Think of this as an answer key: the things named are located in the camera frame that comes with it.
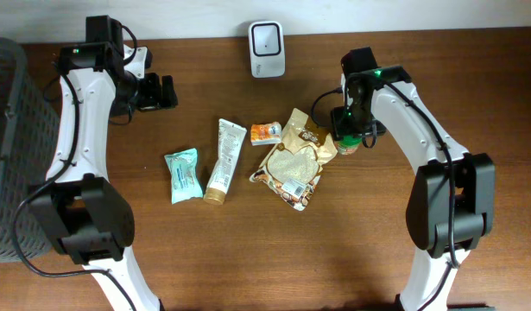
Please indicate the white cream tube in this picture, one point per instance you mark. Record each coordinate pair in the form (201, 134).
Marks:
(230, 141)

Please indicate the green round item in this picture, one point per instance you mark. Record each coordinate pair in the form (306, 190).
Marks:
(348, 145)

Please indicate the small orange white box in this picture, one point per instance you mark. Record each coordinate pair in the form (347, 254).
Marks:
(264, 134)

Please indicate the grey plastic mesh basket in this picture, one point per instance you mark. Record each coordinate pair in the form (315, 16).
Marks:
(28, 136)

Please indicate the beige brown snack bag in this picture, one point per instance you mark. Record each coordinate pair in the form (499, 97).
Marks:
(292, 169)

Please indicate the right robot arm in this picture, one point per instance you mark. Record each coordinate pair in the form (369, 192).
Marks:
(451, 205)

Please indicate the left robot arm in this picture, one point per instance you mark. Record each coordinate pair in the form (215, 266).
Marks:
(82, 215)

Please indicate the white barcode scanner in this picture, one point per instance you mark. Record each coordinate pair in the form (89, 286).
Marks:
(267, 51)

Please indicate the teal wipes packet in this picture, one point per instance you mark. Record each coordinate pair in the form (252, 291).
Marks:
(184, 181)

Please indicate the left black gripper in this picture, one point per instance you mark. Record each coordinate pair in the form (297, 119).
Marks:
(152, 98)

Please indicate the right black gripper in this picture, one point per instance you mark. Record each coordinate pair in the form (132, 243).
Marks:
(343, 124)

